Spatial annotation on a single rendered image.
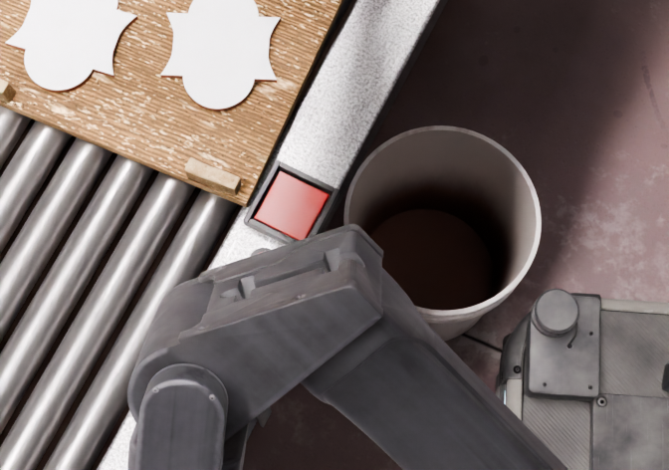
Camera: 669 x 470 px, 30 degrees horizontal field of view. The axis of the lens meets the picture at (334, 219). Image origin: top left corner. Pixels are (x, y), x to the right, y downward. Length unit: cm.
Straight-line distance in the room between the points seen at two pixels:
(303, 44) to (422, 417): 81
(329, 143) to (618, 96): 114
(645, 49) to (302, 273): 190
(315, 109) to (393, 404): 79
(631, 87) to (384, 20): 109
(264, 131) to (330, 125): 7
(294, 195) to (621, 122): 118
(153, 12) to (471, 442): 87
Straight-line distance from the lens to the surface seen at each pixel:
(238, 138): 134
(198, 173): 130
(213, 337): 58
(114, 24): 139
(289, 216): 131
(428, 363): 60
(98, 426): 130
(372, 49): 140
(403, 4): 142
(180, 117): 135
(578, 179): 235
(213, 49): 137
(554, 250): 230
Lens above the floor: 219
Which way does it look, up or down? 74 degrees down
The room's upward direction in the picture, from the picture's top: 1 degrees clockwise
